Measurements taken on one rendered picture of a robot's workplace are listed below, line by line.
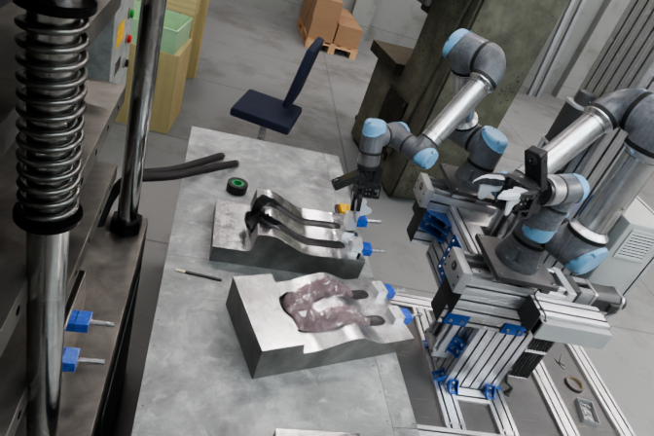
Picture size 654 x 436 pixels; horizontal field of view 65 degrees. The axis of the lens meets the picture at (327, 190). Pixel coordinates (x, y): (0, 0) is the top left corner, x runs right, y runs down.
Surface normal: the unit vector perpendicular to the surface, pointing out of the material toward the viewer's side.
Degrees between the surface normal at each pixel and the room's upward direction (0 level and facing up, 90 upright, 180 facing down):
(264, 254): 90
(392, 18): 90
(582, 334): 90
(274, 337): 0
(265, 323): 0
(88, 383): 0
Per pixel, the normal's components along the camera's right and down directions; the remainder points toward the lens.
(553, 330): 0.07, 0.54
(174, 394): 0.30, -0.81
